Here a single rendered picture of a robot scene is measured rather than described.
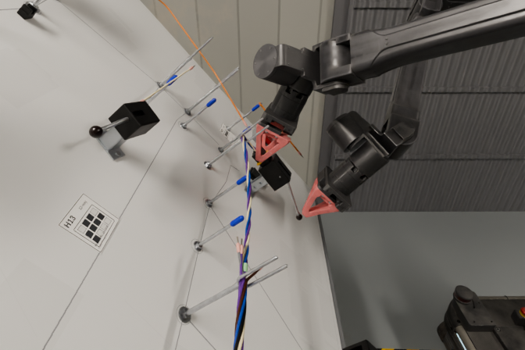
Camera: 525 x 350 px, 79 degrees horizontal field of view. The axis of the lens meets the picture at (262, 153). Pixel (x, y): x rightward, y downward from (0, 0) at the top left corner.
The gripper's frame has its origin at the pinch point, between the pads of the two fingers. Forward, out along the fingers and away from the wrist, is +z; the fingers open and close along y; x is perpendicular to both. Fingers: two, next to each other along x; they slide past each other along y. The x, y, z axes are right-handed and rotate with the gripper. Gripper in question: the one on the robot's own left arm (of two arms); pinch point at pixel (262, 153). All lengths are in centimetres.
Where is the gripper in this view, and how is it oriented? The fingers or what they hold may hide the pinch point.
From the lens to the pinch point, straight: 65.0
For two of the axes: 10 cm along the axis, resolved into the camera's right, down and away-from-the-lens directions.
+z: -4.3, 8.2, 3.7
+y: -1.6, 3.3, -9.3
